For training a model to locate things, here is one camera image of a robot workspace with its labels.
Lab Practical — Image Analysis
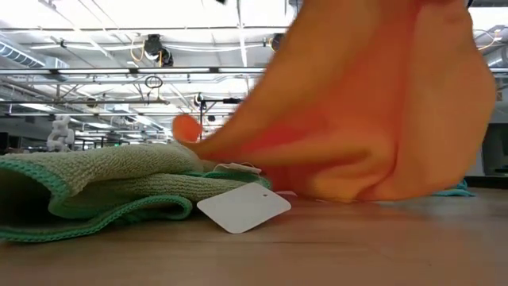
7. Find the orange microfiber towel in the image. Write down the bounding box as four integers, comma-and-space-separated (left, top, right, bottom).
171, 0, 498, 204

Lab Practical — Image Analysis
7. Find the blue microfiber towel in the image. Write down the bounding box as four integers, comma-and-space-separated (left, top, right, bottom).
430, 179, 477, 198

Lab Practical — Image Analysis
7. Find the white card hang tag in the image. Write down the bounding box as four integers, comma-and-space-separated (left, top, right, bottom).
196, 182, 293, 235

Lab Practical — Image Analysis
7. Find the grey ceiling air duct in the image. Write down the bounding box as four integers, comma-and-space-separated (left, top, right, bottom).
0, 41, 71, 72

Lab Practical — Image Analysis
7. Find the black background rig frame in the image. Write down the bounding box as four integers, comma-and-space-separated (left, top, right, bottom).
199, 97, 244, 129

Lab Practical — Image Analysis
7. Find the pale green teal-trimmed towel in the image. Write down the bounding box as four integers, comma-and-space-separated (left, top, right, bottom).
0, 141, 273, 244

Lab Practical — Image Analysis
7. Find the dark background doorway panel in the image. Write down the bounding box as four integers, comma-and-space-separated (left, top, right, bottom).
481, 122, 508, 176

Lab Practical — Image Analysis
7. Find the white towel care label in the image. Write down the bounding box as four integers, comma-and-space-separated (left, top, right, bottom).
213, 161, 264, 175

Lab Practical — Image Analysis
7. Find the black hanging cable loop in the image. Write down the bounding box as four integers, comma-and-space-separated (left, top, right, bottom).
144, 75, 164, 91

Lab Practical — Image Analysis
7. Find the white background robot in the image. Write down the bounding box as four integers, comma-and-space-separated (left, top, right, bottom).
46, 115, 76, 153

